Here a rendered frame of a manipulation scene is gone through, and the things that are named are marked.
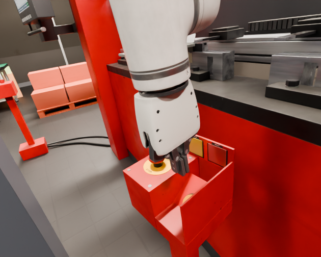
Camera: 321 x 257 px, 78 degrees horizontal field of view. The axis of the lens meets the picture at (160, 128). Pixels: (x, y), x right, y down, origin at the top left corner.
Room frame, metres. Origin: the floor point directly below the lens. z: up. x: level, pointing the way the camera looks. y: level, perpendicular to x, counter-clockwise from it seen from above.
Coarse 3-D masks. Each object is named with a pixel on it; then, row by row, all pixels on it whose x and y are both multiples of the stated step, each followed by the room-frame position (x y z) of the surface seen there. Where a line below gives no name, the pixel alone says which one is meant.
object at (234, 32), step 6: (216, 30) 1.03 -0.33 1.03; (222, 30) 0.99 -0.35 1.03; (228, 30) 0.97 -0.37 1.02; (234, 30) 0.98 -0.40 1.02; (240, 30) 0.99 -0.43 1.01; (210, 36) 1.05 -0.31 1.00; (216, 36) 0.98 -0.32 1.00; (222, 36) 0.98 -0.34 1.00; (228, 36) 0.96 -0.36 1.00; (234, 36) 0.98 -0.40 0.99; (240, 36) 0.99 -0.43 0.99
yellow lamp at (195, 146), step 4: (192, 140) 0.41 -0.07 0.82; (196, 140) 0.40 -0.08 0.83; (200, 140) 0.39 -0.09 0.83; (192, 144) 0.41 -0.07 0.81; (196, 144) 0.40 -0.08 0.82; (200, 144) 0.39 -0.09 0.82; (192, 148) 0.41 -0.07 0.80; (196, 148) 0.40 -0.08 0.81; (200, 148) 0.39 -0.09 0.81; (196, 152) 0.40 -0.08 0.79; (200, 152) 0.39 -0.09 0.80
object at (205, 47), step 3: (195, 42) 0.89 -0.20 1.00; (198, 42) 0.87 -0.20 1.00; (201, 42) 0.85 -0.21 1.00; (204, 42) 0.83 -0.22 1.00; (207, 42) 0.82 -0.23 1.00; (195, 45) 0.85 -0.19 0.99; (198, 45) 0.83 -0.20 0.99; (201, 45) 0.81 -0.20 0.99; (204, 45) 0.81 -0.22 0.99; (207, 45) 0.82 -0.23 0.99; (195, 48) 0.85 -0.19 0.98; (198, 48) 0.83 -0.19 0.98; (201, 48) 0.81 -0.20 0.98; (204, 48) 0.81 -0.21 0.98; (207, 48) 0.82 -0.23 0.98; (195, 51) 0.85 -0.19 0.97; (198, 51) 0.83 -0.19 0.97; (201, 51) 0.81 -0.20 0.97
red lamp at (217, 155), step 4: (208, 144) 0.37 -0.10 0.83; (208, 148) 0.37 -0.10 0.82; (212, 148) 0.36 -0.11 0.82; (216, 148) 0.35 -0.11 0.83; (220, 148) 0.34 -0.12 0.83; (208, 152) 0.37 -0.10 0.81; (212, 152) 0.36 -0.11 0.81; (216, 152) 0.35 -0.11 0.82; (220, 152) 0.34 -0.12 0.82; (224, 152) 0.34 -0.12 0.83; (208, 156) 0.37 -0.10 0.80; (212, 156) 0.36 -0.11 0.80; (216, 156) 0.35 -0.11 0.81; (220, 156) 0.34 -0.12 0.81; (224, 156) 0.34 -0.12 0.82; (212, 160) 0.36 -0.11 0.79; (216, 160) 0.35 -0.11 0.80; (220, 160) 0.34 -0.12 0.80; (224, 160) 0.34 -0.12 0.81; (220, 164) 0.34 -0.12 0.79; (224, 164) 0.34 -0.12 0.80
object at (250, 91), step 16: (112, 64) 1.58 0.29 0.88; (208, 80) 0.73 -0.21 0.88; (224, 80) 0.70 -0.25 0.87; (240, 80) 0.67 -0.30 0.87; (256, 80) 0.65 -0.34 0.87; (208, 96) 0.59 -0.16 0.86; (224, 96) 0.53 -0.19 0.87; (240, 96) 0.52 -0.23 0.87; (256, 96) 0.50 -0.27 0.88; (240, 112) 0.48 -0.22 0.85; (256, 112) 0.43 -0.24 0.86; (272, 112) 0.40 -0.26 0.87; (288, 112) 0.38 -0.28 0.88; (304, 112) 0.37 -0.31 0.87; (320, 112) 0.36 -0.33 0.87; (288, 128) 0.36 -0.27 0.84; (304, 128) 0.34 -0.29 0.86; (320, 128) 0.31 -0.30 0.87; (320, 144) 0.31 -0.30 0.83
